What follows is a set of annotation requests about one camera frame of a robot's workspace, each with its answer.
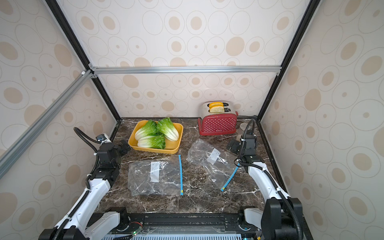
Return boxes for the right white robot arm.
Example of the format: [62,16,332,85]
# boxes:
[227,138,305,240]

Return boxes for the clear glass jar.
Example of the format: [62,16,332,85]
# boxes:
[240,121,254,132]

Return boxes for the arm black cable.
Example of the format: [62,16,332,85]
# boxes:
[73,126,103,190]
[233,118,304,240]

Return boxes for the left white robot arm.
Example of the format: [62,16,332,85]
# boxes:
[39,140,131,240]

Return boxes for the left slanted aluminium bar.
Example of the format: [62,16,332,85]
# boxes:
[1,70,92,177]

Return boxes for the pale toast slice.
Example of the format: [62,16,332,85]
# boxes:
[209,106,225,114]

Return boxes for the horizontal aluminium bar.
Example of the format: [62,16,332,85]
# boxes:
[92,66,282,75]

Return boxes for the yellow toast slice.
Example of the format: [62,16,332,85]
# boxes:
[208,102,224,109]

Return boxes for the red toaster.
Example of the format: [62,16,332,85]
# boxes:
[198,101,238,136]

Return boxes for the chinese cabbage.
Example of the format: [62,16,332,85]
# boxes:
[138,135,166,150]
[135,120,160,141]
[157,118,179,142]

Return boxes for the yellow plastic tray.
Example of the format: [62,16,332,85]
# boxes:
[128,120,184,154]

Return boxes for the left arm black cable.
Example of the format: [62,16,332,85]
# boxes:
[73,126,103,190]

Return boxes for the clear zipper bag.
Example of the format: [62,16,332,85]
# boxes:
[128,155,184,196]
[187,139,239,192]

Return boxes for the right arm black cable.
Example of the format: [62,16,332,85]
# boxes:
[233,118,304,240]

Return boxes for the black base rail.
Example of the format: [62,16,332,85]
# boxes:
[86,209,313,240]

